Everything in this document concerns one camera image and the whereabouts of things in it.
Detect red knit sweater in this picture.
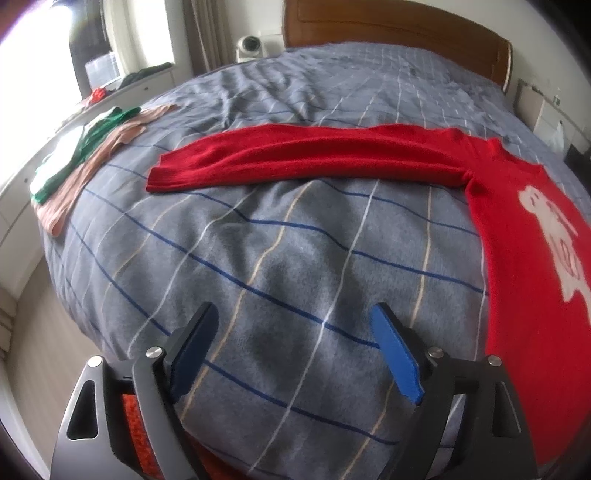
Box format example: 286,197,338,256
144,123,591,467

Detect grey plaid duvet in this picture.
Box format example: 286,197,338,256
42,43,590,479

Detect white window bench drawers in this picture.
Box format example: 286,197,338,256
1,63,177,298

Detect pink folded garment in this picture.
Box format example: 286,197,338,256
31,104,176,237

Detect green white folded garment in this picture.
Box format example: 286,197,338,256
29,106,141,205

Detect white plastic bag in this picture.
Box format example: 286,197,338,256
548,120,566,157

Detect white dresser cabinet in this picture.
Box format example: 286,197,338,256
514,79,590,158

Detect beige curtain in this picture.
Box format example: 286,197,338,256
183,0,233,75

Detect wooden headboard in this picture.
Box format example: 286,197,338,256
283,0,513,91

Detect white round camera device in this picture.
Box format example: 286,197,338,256
235,35,263,63

